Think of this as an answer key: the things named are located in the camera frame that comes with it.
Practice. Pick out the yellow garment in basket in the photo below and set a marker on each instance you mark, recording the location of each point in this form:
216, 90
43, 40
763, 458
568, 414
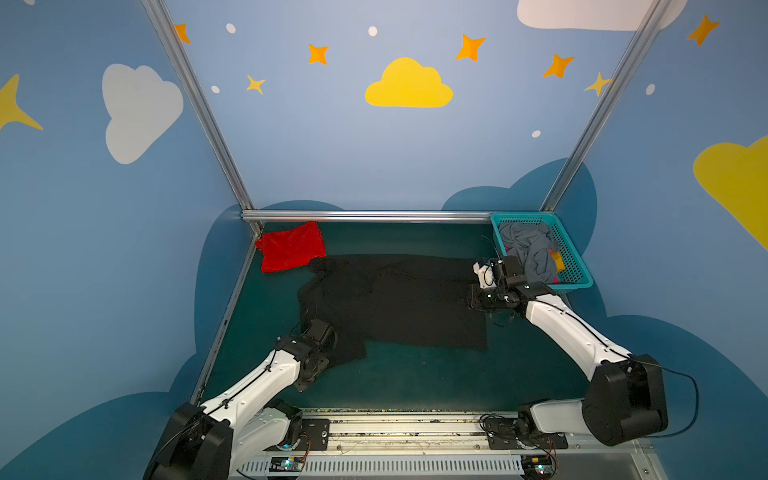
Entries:
558, 260

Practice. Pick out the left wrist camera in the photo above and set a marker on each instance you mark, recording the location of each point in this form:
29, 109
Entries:
322, 335

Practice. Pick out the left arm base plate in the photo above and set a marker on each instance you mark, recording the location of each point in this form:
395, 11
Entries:
312, 434

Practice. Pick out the right aluminium corner post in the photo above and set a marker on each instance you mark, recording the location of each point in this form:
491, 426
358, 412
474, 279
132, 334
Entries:
633, 56

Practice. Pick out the green circuit board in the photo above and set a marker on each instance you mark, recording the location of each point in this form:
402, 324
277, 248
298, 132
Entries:
286, 465
537, 468

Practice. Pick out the black printed t shirt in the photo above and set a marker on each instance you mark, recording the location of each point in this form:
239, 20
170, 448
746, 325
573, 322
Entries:
402, 299

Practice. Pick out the horizontal aluminium frame rail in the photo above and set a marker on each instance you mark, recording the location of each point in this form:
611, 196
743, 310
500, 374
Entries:
366, 216

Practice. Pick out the left side floor rail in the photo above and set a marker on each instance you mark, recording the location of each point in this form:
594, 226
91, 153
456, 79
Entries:
206, 371

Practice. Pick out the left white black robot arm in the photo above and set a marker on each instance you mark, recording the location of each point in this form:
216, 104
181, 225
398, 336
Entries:
214, 439

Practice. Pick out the grey t shirt in basket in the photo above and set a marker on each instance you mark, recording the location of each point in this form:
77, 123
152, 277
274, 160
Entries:
532, 244

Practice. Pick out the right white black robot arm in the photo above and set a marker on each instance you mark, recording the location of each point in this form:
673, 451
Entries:
625, 399

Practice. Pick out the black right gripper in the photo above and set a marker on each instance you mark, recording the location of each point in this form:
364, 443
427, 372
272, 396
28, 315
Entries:
483, 298

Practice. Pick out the right green circuit board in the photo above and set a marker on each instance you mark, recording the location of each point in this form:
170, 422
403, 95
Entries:
537, 468

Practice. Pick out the red folded t shirt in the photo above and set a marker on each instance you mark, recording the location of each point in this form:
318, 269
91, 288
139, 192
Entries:
290, 249

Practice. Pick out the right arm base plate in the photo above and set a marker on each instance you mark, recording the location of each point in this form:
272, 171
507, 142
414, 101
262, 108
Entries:
503, 433

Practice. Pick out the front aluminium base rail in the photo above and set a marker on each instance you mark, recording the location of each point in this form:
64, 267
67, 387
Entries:
391, 444

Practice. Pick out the teal plastic basket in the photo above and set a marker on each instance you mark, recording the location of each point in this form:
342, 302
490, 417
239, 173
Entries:
576, 275

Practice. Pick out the left green circuit board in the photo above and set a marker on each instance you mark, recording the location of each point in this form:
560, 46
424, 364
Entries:
286, 465

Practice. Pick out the left aluminium corner post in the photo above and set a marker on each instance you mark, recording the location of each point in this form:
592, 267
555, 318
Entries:
161, 20

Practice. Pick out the aluminium corner post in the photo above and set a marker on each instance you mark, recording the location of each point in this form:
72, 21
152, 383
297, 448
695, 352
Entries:
161, 20
633, 56

